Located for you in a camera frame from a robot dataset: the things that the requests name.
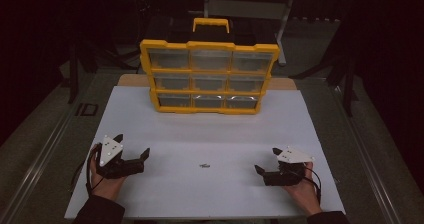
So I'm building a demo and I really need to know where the aluminium floor rail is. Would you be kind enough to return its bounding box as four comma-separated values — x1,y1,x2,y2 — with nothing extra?
329,80,403,224
0,70,99,224

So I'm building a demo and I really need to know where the yellow organizer cabinet with handle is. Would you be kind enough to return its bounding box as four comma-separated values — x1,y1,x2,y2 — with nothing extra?
139,17,281,116

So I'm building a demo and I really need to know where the person's left hand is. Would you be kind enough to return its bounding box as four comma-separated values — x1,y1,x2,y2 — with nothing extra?
89,145,128,202

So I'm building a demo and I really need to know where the person's right hand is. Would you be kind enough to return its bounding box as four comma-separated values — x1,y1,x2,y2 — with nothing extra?
282,161,323,217

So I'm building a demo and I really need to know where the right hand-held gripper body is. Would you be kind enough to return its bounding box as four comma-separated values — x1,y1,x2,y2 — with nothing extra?
263,145,315,187

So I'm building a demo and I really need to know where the clear plastic drawer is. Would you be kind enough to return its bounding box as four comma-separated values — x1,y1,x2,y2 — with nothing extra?
153,73,191,91

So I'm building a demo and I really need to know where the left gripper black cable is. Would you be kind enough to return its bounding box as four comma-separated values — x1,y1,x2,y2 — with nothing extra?
85,143,102,197

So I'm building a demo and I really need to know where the wooden table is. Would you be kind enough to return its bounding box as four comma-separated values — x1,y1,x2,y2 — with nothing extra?
117,73,298,91

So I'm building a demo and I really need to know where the grey metal stand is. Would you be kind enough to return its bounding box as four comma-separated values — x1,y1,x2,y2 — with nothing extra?
188,0,298,67

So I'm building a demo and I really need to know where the black tripod stand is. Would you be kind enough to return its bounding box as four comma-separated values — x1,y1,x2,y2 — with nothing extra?
59,40,141,105
289,47,361,118

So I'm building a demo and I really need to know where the grid of clear drawers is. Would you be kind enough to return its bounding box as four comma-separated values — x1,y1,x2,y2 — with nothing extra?
147,48,275,110

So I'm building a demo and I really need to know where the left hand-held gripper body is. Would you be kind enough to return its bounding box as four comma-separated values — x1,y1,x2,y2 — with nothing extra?
95,134,146,181

